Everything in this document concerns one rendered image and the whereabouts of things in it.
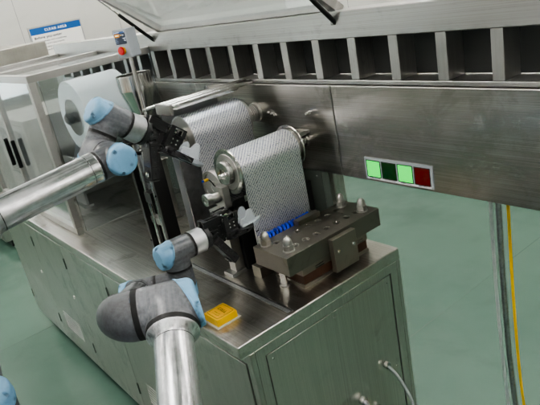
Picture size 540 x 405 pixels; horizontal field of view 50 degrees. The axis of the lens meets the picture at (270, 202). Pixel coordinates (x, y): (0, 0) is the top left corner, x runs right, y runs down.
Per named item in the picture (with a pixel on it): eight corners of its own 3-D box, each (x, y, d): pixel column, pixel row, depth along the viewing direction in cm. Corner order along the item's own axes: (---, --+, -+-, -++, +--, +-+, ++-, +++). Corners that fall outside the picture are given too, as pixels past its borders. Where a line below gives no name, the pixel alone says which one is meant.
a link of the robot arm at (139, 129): (128, 139, 152) (115, 136, 158) (142, 145, 155) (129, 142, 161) (138, 112, 152) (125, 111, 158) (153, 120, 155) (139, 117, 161)
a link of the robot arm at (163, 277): (163, 297, 175) (154, 265, 171) (200, 289, 176) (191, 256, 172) (162, 311, 168) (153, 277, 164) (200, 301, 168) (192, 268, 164)
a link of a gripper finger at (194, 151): (214, 150, 167) (186, 137, 163) (206, 169, 167) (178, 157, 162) (209, 149, 170) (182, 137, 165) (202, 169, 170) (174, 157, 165)
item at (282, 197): (256, 241, 185) (244, 186, 178) (309, 214, 198) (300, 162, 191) (257, 241, 184) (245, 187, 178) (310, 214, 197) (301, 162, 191)
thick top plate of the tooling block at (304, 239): (256, 263, 181) (252, 246, 179) (345, 215, 203) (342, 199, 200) (290, 277, 169) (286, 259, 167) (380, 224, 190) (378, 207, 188)
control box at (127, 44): (116, 59, 211) (108, 31, 208) (128, 55, 216) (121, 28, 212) (128, 58, 207) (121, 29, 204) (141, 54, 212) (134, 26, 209)
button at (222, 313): (205, 320, 169) (203, 312, 168) (224, 308, 173) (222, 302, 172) (218, 328, 164) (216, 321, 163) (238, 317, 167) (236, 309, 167)
